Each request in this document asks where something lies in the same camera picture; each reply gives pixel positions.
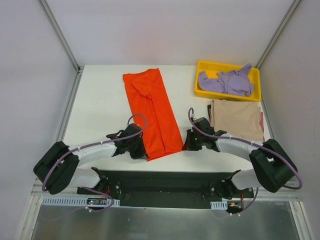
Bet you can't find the orange t shirt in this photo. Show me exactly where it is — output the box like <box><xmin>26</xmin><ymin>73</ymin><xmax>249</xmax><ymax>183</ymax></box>
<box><xmin>122</xmin><ymin>68</ymin><xmax>184</xmax><ymax>161</ymax></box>

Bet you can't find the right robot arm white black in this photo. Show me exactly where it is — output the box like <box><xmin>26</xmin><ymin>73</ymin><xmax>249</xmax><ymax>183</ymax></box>
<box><xmin>182</xmin><ymin>117</ymin><xmax>302</xmax><ymax>199</ymax></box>

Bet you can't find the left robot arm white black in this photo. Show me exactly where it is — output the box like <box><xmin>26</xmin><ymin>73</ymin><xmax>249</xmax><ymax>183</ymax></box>
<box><xmin>33</xmin><ymin>123</ymin><xmax>148</xmax><ymax>195</ymax></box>

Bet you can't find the green folded t shirt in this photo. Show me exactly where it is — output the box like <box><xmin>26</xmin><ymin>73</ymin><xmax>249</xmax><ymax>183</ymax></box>
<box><xmin>207</xmin><ymin>104</ymin><xmax>212</xmax><ymax>120</ymax></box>

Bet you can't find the beige folded t shirt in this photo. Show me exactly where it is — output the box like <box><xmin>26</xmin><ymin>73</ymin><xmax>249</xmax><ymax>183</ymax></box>
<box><xmin>210</xmin><ymin>99</ymin><xmax>262</xmax><ymax>141</ymax></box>

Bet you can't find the yellow plastic bin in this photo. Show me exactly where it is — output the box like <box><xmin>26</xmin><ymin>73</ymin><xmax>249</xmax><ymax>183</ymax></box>
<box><xmin>194</xmin><ymin>60</ymin><xmax>262</xmax><ymax>102</ymax></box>

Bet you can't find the purple t shirt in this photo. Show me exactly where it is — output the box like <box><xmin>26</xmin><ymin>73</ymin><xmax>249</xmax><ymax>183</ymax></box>
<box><xmin>198</xmin><ymin>63</ymin><xmax>254</xmax><ymax>97</ymax></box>

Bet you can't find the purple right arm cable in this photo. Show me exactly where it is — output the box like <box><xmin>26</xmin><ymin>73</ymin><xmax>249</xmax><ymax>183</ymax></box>
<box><xmin>187</xmin><ymin>107</ymin><xmax>305</xmax><ymax>190</ymax></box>

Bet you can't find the right white cable duct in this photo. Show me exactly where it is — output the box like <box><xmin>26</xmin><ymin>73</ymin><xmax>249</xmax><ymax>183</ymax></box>
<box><xmin>210</xmin><ymin>200</ymin><xmax>228</xmax><ymax>211</ymax></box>

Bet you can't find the white cable duct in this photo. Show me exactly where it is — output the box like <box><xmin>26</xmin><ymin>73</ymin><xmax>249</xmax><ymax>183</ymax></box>
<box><xmin>42</xmin><ymin>196</ymin><xmax>120</xmax><ymax>208</ymax></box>
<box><xmin>210</xmin><ymin>200</ymin><xmax>228</xmax><ymax>211</ymax></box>

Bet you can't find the left white cable duct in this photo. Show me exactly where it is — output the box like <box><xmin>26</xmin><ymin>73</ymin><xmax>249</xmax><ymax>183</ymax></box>
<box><xmin>42</xmin><ymin>196</ymin><xmax>120</xmax><ymax>208</ymax></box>

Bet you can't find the left aluminium frame post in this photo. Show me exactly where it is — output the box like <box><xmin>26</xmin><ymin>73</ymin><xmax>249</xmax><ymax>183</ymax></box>
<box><xmin>37</xmin><ymin>0</ymin><xmax>81</xmax><ymax>74</ymax></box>

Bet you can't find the aluminium frame post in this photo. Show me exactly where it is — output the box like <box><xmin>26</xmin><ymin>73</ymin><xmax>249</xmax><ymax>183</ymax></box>
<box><xmin>37</xmin><ymin>0</ymin><xmax>81</xmax><ymax>74</ymax></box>
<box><xmin>255</xmin><ymin>0</ymin><xmax>303</xmax><ymax>69</ymax></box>

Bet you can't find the right aluminium frame post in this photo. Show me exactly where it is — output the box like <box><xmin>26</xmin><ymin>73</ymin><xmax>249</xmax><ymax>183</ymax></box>
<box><xmin>255</xmin><ymin>0</ymin><xmax>303</xmax><ymax>69</ymax></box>

